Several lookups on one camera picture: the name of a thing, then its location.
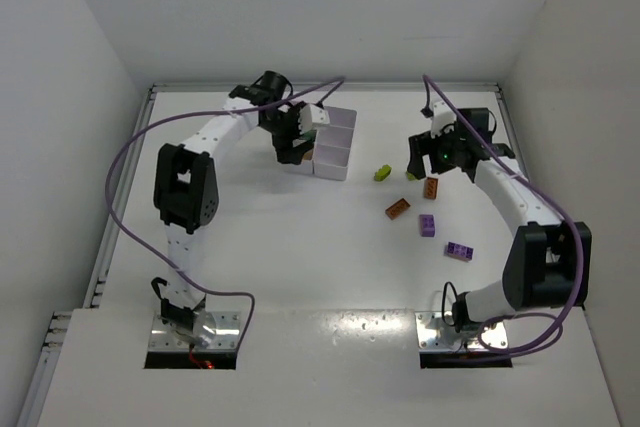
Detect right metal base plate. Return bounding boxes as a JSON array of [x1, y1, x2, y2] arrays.
[[415, 311, 509, 354]]

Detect purple square lego brick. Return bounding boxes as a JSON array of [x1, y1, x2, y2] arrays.
[[418, 214, 436, 238]]

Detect white compartment container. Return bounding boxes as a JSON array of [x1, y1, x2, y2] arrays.
[[283, 107, 357, 181]]

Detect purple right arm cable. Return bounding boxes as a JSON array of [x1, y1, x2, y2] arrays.
[[422, 74, 587, 359]]

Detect purple long lego brick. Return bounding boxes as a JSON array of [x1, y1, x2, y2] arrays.
[[444, 242, 474, 262]]

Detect lime green lego brick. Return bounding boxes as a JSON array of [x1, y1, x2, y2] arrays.
[[305, 131, 317, 143]]

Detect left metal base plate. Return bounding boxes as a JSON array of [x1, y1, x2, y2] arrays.
[[148, 311, 241, 353]]

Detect orange-brown long lego brick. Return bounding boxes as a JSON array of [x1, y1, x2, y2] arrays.
[[385, 198, 411, 220]]

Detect brown lego brick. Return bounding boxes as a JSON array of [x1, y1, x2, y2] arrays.
[[423, 177, 439, 200]]

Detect metal base plate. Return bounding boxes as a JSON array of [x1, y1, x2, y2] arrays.
[[415, 311, 509, 354], [148, 311, 241, 353]]

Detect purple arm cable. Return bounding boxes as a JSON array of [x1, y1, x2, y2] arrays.
[[106, 76, 347, 348], [422, 74, 587, 359]]

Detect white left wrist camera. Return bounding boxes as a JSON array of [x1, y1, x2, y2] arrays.
[[298, 103, 330, 134]]

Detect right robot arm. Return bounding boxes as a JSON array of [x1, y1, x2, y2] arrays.
[[408, 102, 592, 331]]

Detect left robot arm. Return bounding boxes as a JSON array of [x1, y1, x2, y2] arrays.
[[152, 71, 329, 333]]

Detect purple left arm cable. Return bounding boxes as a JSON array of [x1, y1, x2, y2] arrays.
[[106, 76, 347, 348]]

